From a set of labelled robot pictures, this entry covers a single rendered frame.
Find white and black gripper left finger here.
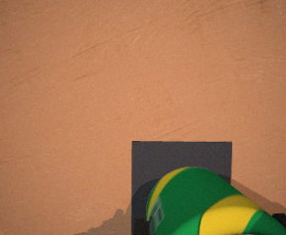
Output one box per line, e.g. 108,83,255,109
133,218,150,235

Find dark grey square slate coaster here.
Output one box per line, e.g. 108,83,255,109
131,141,232,235

